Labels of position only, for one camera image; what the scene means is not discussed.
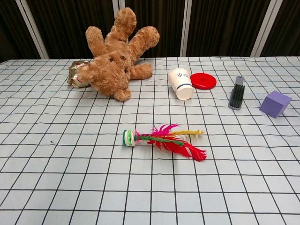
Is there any colourful feather shuttlecock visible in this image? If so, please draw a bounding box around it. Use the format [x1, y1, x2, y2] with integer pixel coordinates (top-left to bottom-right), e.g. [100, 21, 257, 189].
[122, 124, 208, 163]

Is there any white paper cup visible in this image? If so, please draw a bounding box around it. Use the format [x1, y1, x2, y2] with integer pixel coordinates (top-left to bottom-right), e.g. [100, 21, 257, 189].
[167, 67, 195, 101]

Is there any brown teddy bear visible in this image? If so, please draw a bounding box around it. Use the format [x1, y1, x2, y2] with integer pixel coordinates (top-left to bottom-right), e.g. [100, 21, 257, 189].
[78, 7, 160, 102]

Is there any white checked tablecloth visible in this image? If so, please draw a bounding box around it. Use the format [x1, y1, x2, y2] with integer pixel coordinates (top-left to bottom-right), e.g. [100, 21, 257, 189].
[0, 55, 300, 225]

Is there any red round plastic lid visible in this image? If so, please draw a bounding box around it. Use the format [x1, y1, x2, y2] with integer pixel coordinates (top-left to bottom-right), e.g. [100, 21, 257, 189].
[189, 73, 218, 90]

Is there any crumpled gold foil wrapper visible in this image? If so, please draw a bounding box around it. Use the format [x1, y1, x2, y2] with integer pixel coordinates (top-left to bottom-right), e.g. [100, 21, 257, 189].
[67, 60, 92, 89]

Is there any grey bristle brush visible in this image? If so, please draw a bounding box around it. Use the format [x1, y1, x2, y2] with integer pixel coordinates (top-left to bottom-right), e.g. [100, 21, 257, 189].
[227, 75, 246, 111]

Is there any purple foam cube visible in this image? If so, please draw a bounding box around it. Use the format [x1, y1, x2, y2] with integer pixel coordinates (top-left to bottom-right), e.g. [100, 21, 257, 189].
[259, 90, 293, 119]

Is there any white partition frame post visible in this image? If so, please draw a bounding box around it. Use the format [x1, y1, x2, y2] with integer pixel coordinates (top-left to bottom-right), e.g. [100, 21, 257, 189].
[15, 0, 50, 60]
[180, 0, 196, 57]
[250, 0, 283, 57]
[112, 0, 126, 18]

